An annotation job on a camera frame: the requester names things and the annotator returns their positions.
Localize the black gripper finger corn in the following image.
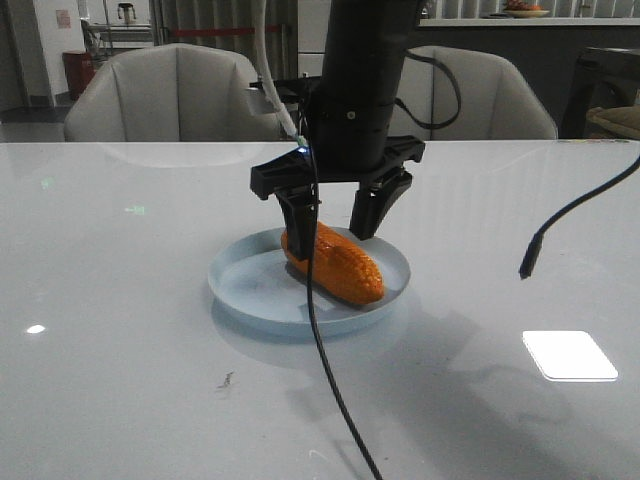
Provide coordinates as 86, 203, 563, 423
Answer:
275, 184, 320, 260

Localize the black gripper finger beside corn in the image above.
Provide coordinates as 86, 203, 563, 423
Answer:
349, 169, 413, 240

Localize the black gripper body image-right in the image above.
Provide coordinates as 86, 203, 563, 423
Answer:
250, 91, 425, 200

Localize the orange toy corn cob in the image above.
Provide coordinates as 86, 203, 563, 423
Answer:
312, 222, 385, 305

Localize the light blue round plate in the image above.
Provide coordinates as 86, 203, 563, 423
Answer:
208, 227, 411, 339

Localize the right grey upholstered chair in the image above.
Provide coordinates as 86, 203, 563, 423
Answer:
389, 46, 557, 141

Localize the grey upholstered chair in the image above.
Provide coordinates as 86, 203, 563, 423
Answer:
389, 46, 557, 141
64, 43, 281, 142

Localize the white cabinet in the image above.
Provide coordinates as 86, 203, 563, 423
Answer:
297, 0, 331, 76

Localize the left grey upholstered chair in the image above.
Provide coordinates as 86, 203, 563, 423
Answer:
64, 43, 281, 142

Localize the red barrier belt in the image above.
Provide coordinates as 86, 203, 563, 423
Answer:
167, 27, 256, 38

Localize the fruit bowl on counter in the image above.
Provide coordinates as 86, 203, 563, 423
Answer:
503, 0, 549, 19

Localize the dark grey counter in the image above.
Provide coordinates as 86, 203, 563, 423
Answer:
410, 18, 639, 138

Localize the red trash bin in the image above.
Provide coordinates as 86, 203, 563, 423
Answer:
62, 50, 95, 100

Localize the beige cushion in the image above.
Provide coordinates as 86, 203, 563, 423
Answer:
586, 105, 639, 140

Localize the black cable across plate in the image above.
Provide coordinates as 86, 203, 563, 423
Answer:
299, 112, 384, 480

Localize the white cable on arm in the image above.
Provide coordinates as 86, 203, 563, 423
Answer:
252, 0, 309, 149

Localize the black dangling cable image-right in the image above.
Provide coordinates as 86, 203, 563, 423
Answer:
518, 158, 639, 280

